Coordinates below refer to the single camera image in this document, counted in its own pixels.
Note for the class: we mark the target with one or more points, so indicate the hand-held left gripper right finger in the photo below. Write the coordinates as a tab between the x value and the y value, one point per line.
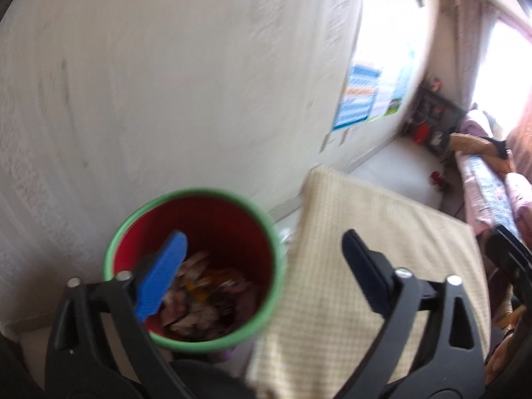
362	268

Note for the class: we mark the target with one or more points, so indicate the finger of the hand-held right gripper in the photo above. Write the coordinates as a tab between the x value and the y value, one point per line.
509	255

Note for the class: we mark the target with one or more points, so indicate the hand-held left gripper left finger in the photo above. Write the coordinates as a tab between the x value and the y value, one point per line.
160	276

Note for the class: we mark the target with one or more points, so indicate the pile of snack wrappers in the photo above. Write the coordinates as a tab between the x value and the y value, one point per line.
212	299

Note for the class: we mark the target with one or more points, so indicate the green red trash bin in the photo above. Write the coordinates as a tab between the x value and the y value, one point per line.
232	232

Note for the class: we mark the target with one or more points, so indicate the pink floral quilt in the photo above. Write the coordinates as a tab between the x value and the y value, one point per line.
519	195

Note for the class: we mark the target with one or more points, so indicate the bed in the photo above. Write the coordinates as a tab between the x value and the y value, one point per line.
474	199

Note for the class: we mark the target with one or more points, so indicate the blue plaid bedsheet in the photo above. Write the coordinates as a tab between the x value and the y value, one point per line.
490	191

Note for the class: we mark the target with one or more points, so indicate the black garment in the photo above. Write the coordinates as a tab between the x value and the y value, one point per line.
496	147

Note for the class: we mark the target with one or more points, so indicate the orange yellow cloth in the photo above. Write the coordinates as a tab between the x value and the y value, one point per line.
467	143

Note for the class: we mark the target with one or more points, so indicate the pink pillow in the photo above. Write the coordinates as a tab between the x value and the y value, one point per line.
476	124

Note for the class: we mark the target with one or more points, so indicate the small red bin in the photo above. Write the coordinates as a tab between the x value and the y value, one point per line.
421	133

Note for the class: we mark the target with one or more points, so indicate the dark metal shelf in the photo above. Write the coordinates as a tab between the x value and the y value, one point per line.
432	108

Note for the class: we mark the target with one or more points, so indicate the window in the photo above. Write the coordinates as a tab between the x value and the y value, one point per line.
503	70

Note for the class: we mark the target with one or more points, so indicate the sheer pink curtain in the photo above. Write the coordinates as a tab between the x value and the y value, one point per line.
474	45

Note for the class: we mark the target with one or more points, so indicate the white wall socket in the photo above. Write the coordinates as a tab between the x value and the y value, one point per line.
343	137
325	142

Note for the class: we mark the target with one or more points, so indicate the blue letter wall poster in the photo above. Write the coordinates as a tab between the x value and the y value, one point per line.
357	99

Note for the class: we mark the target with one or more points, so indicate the white table wall poster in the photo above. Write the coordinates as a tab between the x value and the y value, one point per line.
386	95

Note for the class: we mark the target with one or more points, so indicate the green blue wall poster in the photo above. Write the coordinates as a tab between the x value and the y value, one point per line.
401	91

